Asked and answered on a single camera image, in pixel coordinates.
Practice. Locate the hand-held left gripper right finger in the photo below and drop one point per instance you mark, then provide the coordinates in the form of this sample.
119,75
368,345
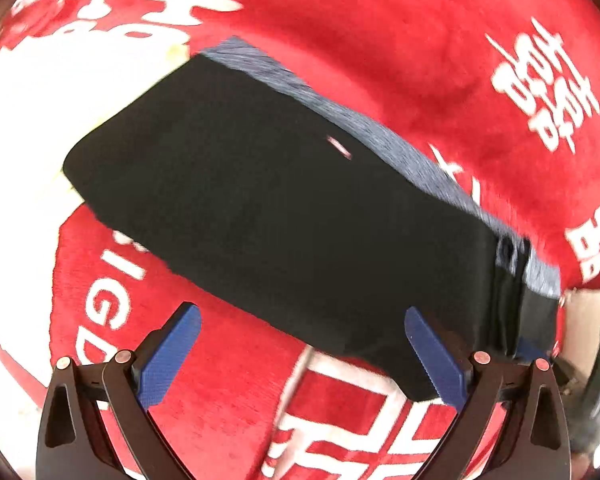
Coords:
435,360

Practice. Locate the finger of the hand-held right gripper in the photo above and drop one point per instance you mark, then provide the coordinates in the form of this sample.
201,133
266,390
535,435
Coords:
532,349

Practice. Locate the red printed blanket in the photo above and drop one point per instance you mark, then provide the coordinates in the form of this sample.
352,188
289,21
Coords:
380,35

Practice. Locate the black pants with blue trim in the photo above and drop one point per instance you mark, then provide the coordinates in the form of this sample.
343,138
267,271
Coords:
280,220

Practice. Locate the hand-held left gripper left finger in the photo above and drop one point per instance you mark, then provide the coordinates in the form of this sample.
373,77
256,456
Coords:
170,355

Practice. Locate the cream folded cloth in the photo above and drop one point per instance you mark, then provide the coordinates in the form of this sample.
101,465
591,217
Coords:
25,160

